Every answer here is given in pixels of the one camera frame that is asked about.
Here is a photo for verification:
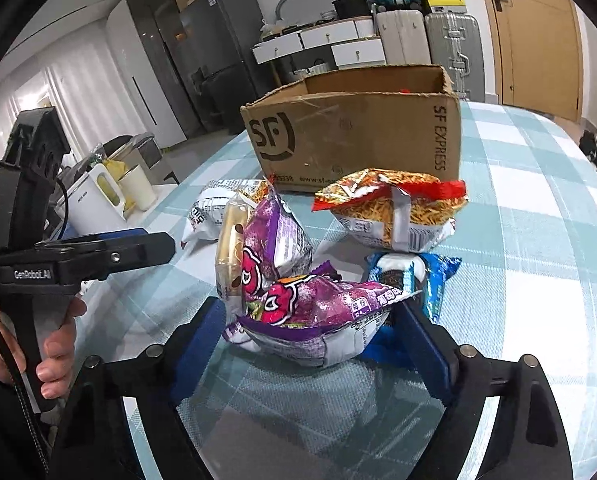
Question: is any black case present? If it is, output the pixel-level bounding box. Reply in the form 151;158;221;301
333;0;374;21

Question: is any orange noodle snack packet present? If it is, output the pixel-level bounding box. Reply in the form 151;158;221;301
312;167;469;253

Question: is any yellow and black shoe box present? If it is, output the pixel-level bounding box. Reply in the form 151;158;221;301
423;0;467;15

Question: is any white curtain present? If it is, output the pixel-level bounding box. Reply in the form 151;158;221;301
0;52;124;201

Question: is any bread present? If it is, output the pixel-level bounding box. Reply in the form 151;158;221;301
215;200;249;306

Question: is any black braided cable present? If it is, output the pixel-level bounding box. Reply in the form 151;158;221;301
0;305;50;480

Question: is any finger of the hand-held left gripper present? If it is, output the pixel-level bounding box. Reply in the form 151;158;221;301
36;227;150;252
58;232;176;282

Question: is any silver suitcase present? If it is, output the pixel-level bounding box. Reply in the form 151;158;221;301
423;12;487;101

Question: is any white wardrobe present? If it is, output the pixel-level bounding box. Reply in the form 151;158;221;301
106;0;186;146

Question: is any brown cardboard box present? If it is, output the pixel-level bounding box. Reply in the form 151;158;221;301
240;64;462;193

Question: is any white electric kettle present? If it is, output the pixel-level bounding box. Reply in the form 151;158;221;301
67;162;128;237

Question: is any beige suitcase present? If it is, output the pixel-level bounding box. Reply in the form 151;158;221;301
373;9;434;66

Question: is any grey bin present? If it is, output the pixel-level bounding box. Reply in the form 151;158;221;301
101;132;179;186

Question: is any tall dark glass cabinet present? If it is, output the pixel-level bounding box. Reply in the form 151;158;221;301
126;0;192;133

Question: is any oval mirror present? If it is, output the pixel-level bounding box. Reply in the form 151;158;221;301
276;0;339;31

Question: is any dark grey refrigerator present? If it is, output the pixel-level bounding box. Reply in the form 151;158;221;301
153;0;269;133

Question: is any person's left hand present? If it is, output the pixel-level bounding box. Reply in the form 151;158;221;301
0;297;88;398

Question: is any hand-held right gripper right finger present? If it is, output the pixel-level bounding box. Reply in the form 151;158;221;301
393;296;574;480

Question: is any wooden door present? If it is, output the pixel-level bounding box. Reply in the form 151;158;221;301
473;0;584;121

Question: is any purple candy packet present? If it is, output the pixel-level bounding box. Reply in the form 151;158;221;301
222;261;419;368
242;192;314;301

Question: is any blue cookie packet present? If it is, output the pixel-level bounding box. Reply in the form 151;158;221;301
361;251;463;371

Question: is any white desk with drawers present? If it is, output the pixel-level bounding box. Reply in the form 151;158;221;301
251;12;387;86

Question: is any cream cup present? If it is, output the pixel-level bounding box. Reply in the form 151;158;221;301
120;164;158;212

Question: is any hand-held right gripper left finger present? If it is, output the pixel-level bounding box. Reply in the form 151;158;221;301
48;296;226;480

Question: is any woven laundry basket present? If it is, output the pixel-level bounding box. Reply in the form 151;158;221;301
296;60;332;78

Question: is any white grey snack packet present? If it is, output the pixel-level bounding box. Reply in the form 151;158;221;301
181;179;272;248

